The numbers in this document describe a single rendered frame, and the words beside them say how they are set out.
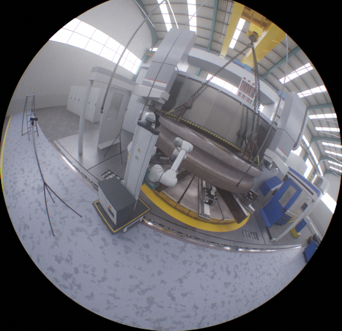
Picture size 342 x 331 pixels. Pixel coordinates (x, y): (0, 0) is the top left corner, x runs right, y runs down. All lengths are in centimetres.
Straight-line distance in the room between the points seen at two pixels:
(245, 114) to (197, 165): 439
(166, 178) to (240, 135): 525
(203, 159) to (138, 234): 222
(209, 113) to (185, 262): 567
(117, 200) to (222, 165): 238
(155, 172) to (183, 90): 502
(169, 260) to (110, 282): 111
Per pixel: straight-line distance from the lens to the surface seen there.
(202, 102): 573
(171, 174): 141
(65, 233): 232
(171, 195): 266
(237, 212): 345
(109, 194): 156
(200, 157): 273
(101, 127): 414
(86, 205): 250
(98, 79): 337
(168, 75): 470
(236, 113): 603
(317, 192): 533
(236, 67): 846
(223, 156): 258
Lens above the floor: 204
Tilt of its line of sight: 24 degrees down
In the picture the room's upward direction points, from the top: 24 degrees clockwise
